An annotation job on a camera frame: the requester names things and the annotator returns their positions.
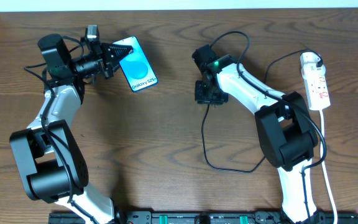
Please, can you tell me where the blue Galaxy smartphone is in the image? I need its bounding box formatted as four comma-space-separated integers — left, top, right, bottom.
114, 36, 158, 92

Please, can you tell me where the black USB charging cable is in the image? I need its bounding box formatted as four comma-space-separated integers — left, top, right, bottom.
201, 49, 324, 174

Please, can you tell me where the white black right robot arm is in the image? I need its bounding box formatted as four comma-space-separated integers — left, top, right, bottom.
192, 45, 322, 223

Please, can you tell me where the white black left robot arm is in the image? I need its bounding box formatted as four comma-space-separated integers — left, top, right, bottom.
9, 34, 133, 223

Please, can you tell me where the white USB charger plug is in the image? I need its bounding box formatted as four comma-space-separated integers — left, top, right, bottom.
300, 51, 323, 68

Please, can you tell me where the white power strip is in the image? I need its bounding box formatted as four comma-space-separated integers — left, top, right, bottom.
301, 63, 331, 111

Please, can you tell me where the white power strip cord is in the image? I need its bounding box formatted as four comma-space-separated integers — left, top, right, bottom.
318, 108, 339, 224

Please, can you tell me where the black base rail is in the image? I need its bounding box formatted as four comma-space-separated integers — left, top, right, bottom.
47, 211, 358, 224

